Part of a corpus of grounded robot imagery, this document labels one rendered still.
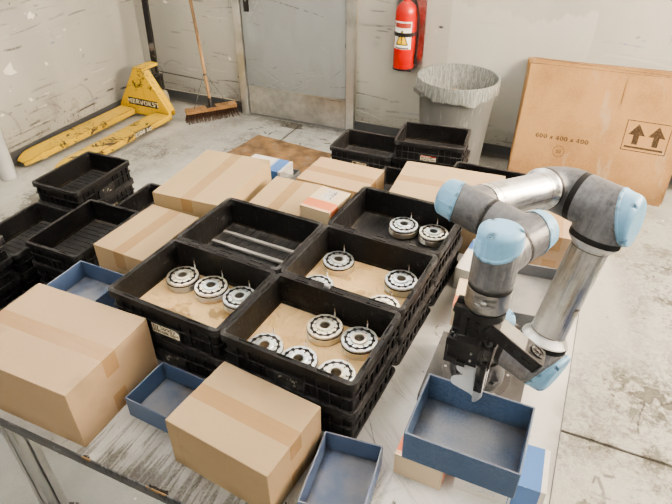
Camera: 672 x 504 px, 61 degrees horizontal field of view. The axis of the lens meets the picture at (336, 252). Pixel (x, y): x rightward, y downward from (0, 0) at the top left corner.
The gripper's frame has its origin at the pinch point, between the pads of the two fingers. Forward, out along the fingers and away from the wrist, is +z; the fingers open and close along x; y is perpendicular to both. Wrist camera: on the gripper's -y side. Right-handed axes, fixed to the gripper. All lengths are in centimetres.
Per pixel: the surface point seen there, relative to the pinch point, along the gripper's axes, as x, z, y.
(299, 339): -27, 27, 53
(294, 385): -11, 27, 46
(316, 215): -78, 15, 74
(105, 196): -110, 54, 214
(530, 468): -17.0, 32.0, -13.1
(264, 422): 3, 27, 46
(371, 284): -59, 24, 45
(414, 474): -8.9, 39.3, 11.6
